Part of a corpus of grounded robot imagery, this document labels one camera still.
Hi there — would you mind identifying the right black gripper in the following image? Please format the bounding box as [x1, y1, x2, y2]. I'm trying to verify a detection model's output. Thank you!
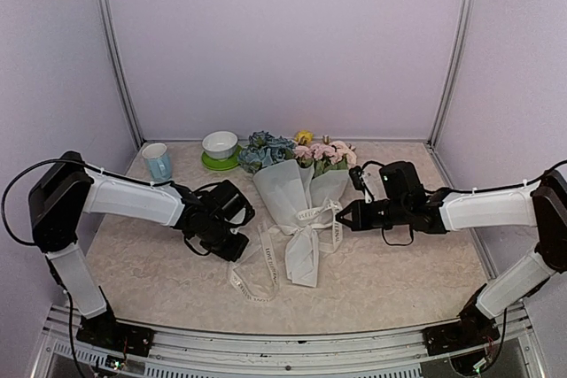
[336, 198, 409, 232]

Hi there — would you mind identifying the cream ribbon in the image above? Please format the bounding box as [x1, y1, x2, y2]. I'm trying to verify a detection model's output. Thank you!
[228, 200, 343, 304]

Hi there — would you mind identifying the yellow fake flower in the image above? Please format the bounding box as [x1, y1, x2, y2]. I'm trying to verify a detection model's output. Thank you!
[294, 130, 314, 145]

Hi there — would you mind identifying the blue hydrangea fake flower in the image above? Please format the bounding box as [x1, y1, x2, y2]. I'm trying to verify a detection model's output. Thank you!
[237, 131, 295, 174]

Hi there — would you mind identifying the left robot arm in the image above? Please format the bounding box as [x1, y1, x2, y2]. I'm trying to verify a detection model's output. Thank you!
[19, 150, 255, 358]

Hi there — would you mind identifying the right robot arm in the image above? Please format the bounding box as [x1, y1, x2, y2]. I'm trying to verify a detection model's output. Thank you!
[335, 161, 566, 377]

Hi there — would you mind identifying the green plate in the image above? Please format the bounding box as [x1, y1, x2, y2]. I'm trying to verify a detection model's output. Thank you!
[201, 145, 242, 172]

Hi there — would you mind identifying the white bowl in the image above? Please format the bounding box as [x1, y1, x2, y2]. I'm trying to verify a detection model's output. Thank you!
[202, 131, 238, 160]

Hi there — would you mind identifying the light blue mug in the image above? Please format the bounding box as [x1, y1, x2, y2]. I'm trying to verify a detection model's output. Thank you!
[142, 143, 173, 182]

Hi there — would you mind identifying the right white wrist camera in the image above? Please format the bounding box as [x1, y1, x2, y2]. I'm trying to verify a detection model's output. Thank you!
[349, 166, 375, 204]

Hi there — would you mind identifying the aluminium front rail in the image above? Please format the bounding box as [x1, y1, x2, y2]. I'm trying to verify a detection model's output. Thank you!
[30, 302, 546, 378]

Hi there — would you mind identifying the right aluminium frame post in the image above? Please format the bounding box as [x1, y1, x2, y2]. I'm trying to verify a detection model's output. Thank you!
[428, 0, 474, 150]

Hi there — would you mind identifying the aluminium frame post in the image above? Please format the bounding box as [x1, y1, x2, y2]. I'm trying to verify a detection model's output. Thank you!
[428, 0, 474, 150]
[97, 0, 145, 150]

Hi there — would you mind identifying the left aluminium frame post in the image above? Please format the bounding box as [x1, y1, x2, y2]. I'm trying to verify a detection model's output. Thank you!
[97, 0, 145, 150]

